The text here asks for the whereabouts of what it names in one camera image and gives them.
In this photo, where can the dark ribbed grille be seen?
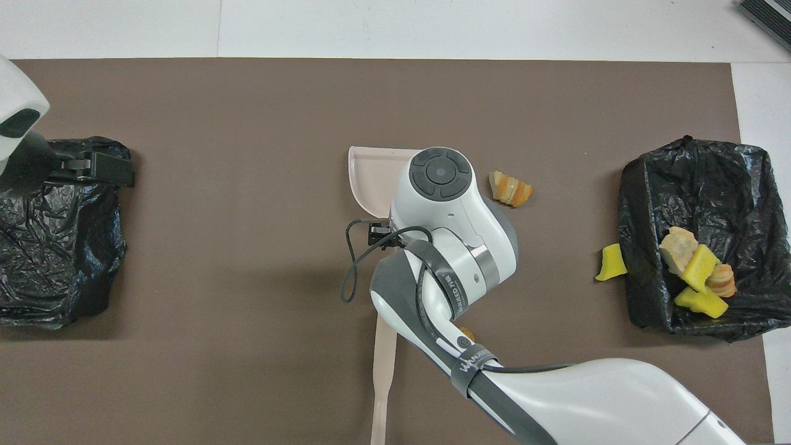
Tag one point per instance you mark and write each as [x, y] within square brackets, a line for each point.
[769, 15]

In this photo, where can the yellow green sponge piece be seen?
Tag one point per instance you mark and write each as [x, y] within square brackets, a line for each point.
[612, 262]
[704, 304]
[701, 267]

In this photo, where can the brown bread roll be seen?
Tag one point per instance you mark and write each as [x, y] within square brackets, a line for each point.
[468, 334]

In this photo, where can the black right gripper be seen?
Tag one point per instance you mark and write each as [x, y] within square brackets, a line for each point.
[378, 235]

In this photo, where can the beige plastic dustpan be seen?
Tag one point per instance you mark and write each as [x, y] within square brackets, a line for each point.
[377, 176]

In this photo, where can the brown table mat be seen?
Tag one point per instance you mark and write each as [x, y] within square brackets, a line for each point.
[247, 247]

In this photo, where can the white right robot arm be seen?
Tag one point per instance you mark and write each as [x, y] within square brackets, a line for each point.
[445, 247]

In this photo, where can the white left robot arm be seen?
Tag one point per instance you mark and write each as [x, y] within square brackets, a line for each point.
[18, 93]

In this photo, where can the beige hand brush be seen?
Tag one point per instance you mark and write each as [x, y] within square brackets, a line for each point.
[383, 371]

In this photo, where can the black bag lined bin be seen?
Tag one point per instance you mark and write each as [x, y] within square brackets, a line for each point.
[62, 259]
[710, 185]

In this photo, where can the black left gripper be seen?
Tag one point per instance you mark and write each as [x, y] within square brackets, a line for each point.
[114, 170]

